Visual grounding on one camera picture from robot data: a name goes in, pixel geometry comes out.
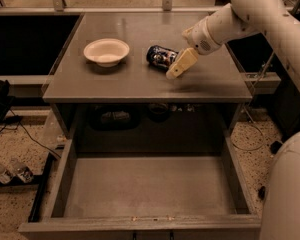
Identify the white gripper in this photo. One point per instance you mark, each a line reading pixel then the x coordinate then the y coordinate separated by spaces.
pixel 202 36

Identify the blue pepsi can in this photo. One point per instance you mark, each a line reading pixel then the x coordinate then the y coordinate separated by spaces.
pixel 160 57

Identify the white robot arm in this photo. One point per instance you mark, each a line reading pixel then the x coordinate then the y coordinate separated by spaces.
pixel 239 19

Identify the grey cabinet with counter top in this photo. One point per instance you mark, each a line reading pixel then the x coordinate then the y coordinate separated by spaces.
pixel 112 97

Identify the open grey top drawer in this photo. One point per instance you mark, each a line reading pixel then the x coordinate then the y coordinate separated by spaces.
pixel 145 197

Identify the black office chair base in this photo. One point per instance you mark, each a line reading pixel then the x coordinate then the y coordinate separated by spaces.
pixel 274 148

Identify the clear plastic bottle right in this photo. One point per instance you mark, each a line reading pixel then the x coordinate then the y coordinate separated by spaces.
pixel 22 171

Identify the clear plastic bottle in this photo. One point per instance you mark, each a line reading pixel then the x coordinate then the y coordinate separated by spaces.
pixel 22 171
pixel 5 175

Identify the clear plastic bottle left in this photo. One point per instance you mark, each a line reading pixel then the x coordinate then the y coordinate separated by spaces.
pixel 5 175

